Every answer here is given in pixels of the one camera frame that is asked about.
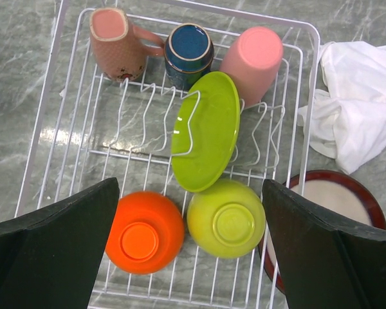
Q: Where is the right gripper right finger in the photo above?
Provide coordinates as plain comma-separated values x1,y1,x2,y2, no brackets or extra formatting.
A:
262,180,386,308

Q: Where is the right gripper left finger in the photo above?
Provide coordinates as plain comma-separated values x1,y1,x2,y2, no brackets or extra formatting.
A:
0,177,120,308

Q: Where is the brown rimmed round plate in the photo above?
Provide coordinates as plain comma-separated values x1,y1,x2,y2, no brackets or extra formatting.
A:
262,170,386,296

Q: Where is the orange bowl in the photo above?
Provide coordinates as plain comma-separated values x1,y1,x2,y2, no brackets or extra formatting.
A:
106,191,185,275

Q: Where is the green bowl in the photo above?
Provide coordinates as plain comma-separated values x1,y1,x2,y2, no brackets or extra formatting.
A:
187,178,266,259

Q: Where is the green plate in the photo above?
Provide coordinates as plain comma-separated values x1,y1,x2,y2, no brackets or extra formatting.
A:
171,71,241,192

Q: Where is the pink plastic cup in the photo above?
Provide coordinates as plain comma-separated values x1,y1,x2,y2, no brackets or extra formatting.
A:
219,26,283,109

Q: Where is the pink ceramic mug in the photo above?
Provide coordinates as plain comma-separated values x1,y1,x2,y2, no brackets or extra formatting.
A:
89,7,165,82

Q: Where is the dark blue ceramic mug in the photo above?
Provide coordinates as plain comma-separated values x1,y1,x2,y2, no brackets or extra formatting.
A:
164,23,214,91

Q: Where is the white cloth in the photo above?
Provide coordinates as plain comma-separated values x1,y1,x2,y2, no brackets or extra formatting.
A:
297,41,386,174

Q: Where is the white wire dish rack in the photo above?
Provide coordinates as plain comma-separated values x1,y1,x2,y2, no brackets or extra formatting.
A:
15,1,320,308

